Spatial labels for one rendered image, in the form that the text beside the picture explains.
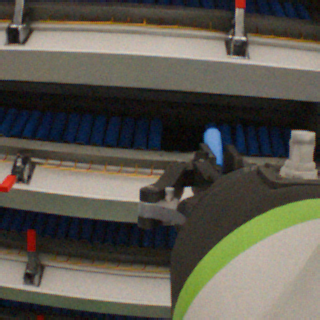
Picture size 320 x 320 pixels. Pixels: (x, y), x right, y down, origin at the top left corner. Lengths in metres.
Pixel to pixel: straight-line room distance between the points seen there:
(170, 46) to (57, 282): 0.40
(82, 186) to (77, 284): 0.19
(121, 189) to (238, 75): 0.21
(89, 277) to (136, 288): 0.08
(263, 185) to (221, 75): 0.37
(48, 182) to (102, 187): 0.07
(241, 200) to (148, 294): 0.55
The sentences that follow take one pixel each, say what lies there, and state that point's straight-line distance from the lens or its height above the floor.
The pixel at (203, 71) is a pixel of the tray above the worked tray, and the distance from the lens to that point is 0.52.
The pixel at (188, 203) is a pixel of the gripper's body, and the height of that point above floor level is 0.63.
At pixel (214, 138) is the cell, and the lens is 0.46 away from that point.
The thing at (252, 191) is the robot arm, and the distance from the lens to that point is 0.16.
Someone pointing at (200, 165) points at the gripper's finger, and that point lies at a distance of 0.34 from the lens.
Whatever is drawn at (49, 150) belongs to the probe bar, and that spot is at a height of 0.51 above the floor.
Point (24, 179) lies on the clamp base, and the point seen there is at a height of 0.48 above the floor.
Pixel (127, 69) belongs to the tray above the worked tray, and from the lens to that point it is 0.52.
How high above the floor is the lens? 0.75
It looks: 18 degrees down
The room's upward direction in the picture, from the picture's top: 3 degrees clockwise
